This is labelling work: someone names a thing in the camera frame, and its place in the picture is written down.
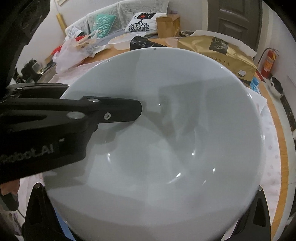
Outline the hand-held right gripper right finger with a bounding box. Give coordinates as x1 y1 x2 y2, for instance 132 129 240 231
233 185 272 241

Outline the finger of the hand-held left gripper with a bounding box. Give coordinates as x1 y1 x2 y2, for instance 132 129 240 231
80 96 143 123
6 83 70 93

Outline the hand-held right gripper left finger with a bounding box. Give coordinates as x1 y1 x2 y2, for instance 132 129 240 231
22 183 70 241

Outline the person's left hand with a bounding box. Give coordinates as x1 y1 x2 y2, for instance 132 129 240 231
0 179 21 199

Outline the black electric kettle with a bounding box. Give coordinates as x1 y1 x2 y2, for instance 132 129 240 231
22 60 39 75

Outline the red lidded container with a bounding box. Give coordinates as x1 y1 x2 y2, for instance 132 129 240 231
51 35 86 55

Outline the white plastic bag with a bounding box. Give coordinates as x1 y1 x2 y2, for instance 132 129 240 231
53 30 111 73

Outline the black and white leaf pillow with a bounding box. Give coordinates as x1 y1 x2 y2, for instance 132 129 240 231
65 25 81 39

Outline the white disposable bowl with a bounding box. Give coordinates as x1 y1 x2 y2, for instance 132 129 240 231
108 32 147 50

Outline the black crumpled object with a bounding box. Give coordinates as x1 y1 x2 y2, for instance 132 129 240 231
129 37 168 52

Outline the rolled bamboo mat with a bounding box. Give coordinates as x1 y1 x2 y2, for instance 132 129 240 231
57 13 68 29

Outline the clear plastic cup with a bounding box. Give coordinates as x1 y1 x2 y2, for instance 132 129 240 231
165 37 183 48

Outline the teal patterned pillow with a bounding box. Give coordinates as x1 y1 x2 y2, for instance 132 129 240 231
92 14 116 39

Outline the white tree print pillow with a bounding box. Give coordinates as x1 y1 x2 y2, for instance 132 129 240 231
125 13 167 33

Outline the grey sofa with lace cover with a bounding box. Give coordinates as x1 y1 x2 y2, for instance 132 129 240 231
65 0 181 45

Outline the gold paper bag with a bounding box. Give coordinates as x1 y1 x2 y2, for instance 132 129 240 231
177 35 258 82

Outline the white round appliance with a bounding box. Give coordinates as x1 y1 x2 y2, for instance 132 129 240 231
268 76 285 98

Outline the blue packet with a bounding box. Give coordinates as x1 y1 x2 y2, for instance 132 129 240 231
250 77 261 93

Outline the dark brown door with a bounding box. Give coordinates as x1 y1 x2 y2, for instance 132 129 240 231
207 0 263 53

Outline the red fire extinguisher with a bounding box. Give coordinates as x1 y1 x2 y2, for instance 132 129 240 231
260 47 280 79

